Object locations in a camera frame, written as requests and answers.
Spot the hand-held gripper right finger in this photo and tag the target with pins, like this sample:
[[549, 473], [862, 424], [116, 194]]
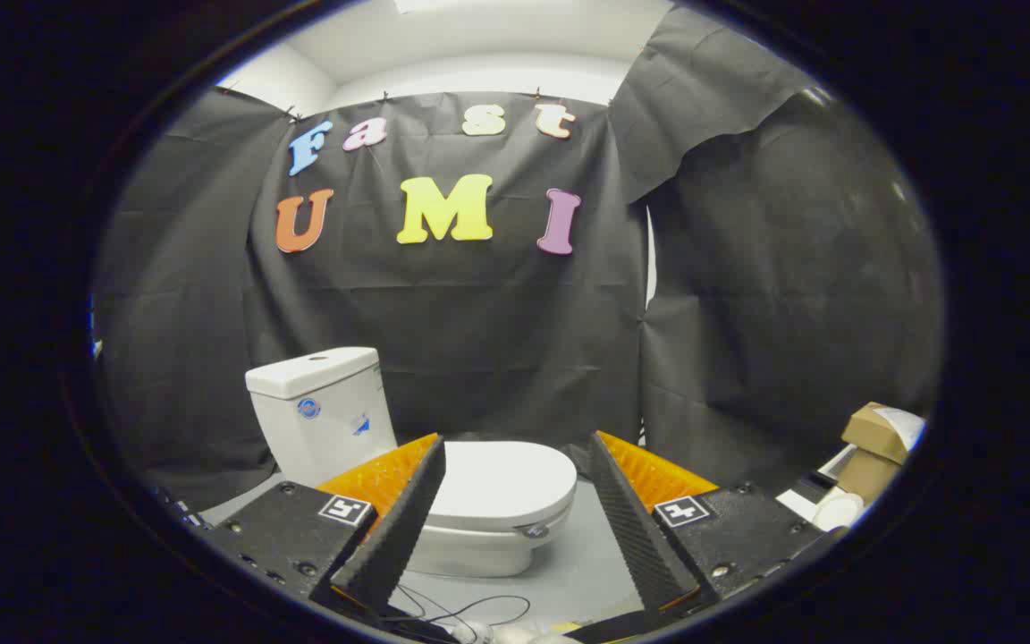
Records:
[[640, 537]]

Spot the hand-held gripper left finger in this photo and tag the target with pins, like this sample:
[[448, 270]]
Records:
[[394, 532]]

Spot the white toilet lid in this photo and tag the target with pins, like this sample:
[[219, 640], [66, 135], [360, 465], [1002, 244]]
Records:
[[506, 483]]

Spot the white toilet with tank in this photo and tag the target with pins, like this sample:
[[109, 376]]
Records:
[[327, 420]]

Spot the white flat box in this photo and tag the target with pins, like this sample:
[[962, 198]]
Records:
[[801, 501]]

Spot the small black object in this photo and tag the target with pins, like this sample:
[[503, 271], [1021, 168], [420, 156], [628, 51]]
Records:
[[816, 487]]

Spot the white round object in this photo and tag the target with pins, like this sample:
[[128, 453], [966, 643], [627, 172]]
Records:
[[837, 512]]

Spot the black backdrop cloth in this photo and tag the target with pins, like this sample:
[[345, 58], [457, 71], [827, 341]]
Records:
[[479, 340]]

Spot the brown cardboard box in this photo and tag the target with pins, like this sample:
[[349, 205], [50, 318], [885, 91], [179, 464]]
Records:
[[873, 431], [864, 476]]

